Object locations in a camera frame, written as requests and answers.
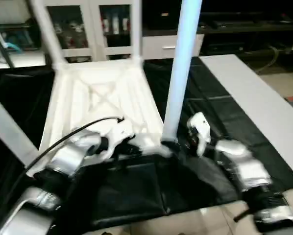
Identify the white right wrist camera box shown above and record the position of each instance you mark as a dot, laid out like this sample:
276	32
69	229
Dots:
200	128

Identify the black metal stand leg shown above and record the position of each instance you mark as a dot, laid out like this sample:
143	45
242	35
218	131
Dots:
244	214

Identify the white plastic table top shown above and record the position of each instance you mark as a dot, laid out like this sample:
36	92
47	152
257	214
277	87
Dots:
97	98

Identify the small grey pink object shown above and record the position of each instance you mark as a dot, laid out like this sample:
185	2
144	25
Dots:
292	99

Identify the white drawer unit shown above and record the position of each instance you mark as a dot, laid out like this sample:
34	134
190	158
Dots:
158	46

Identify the black work mat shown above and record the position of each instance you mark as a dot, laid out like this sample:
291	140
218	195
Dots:
225	122

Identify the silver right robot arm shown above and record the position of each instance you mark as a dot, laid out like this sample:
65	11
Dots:
244	166

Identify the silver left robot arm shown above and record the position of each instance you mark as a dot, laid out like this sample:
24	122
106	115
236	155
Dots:
63	159

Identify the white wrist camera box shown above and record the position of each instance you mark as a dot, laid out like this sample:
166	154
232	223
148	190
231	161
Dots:
200	128
119	134

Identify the blue frame trolley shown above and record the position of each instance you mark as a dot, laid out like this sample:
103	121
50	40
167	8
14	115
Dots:
7	39

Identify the white drawer cabinet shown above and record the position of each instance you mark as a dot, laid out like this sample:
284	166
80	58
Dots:
249	22

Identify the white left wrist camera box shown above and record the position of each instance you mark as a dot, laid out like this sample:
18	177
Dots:
119	134

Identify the white glass door cabinet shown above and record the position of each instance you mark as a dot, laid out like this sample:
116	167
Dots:
87	27

